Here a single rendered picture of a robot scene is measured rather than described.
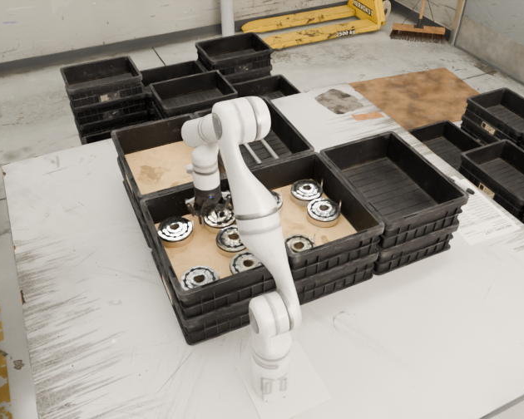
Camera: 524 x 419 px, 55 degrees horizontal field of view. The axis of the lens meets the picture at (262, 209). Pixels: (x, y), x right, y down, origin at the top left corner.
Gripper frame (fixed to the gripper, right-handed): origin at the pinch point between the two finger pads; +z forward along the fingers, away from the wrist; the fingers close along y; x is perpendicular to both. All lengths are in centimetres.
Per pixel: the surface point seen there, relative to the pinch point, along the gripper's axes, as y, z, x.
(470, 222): 88, 15, -14
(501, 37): 283, 62, 197
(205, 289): -8.9, -7.2, -32.2
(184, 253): -10.2, 2.5, -9.6
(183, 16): 55, 66, 329
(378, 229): 41.2, -7.4, -27.0
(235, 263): 2.1, -0.7, -20.6
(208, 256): -3.9, 2.5, -12.8
